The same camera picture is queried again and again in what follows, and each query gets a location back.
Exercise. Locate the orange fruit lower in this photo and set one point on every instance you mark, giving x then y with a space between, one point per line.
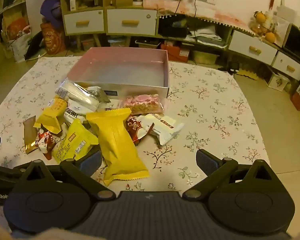
270 37

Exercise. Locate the brown gold snack bar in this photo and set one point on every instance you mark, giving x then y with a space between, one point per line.
30 135

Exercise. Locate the clear barcode cracker pack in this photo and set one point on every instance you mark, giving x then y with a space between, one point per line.
70 90

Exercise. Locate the pink cloth on cabinet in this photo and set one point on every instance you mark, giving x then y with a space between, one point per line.
197 9

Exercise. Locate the small yellow snack pack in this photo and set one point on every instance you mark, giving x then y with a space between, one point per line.
52 116

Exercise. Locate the large yellow snack pack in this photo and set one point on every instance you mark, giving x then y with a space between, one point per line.
117 147

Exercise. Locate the pink nougat clear pack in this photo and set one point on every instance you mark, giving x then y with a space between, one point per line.
143 104

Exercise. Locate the red small candy wrapper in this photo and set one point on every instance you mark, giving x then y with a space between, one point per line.
45 142

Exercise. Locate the wooden cabinet with drawers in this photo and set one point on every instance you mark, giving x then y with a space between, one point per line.
121 17

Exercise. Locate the purple hat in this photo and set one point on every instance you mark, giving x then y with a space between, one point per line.
51 11

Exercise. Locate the orange fruit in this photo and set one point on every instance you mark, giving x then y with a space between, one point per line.
260 17
270 37

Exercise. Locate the red cardboard box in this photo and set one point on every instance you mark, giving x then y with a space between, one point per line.
175 53

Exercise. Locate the white black-text snack pack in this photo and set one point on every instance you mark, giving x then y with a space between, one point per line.
74 111

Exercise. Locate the orange printed bag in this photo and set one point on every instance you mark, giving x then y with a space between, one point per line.
54 38

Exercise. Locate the black tripod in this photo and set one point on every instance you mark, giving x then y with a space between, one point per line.
231 68

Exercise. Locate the clear storage bin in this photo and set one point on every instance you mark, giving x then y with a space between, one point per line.
152 44

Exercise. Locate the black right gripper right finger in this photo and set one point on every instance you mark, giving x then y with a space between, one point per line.
217 170

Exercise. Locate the floral tablecloth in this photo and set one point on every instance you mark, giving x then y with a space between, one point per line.
215 113

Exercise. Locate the pink cardboard box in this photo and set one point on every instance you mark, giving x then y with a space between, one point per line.
123 71

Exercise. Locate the silver small snack pack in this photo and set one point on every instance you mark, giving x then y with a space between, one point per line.
98 93

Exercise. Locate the orange fruit upper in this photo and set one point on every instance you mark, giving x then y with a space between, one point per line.
260 17

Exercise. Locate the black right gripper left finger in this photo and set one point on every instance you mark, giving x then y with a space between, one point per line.
79 172

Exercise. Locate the red white candy pack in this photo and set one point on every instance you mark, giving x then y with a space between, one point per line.
137 129

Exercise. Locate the black microwave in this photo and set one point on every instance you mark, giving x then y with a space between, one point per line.
292 41

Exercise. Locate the yellow labelled snack pack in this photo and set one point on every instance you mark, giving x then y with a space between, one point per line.
76 144

